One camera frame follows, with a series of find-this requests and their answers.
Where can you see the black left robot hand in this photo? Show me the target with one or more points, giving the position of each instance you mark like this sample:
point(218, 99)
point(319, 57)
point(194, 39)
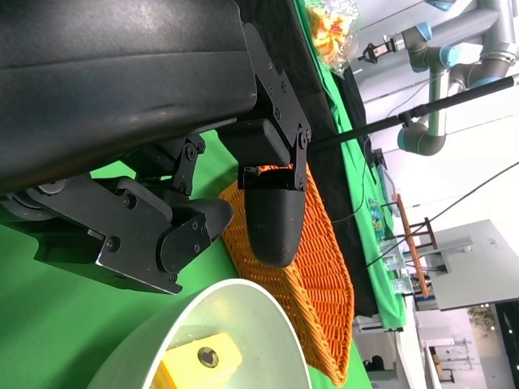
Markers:
point(101, 81)

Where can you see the pale grey-green bowl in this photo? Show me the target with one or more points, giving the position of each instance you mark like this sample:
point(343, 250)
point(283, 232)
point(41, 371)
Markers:
point(251, 316)

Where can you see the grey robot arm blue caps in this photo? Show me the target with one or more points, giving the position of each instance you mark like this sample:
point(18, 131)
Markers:
point(421, 138)

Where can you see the clear bag of toy bread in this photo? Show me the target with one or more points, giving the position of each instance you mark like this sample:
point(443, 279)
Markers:
point(332, 28)

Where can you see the orange wicker basket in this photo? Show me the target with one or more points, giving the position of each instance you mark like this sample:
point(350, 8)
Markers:
point(320, 283)

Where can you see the yellow toy cake slice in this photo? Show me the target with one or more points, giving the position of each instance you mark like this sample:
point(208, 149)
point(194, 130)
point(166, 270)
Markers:
point(194, 364)

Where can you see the green tablecloth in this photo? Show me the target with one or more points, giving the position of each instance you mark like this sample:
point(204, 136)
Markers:
point(48, 324)

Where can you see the black boom pole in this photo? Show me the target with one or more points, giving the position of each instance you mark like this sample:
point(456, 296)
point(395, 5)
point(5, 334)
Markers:
point(446, 101)

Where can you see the wooden stand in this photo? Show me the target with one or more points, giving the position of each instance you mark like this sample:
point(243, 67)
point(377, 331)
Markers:
point(410, 239)

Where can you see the green hanging cloth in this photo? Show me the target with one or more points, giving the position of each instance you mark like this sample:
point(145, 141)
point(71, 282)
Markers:
point(385, 283)

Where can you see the white cabinet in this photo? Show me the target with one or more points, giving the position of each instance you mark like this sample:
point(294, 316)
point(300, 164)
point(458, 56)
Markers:
point(478, 267)

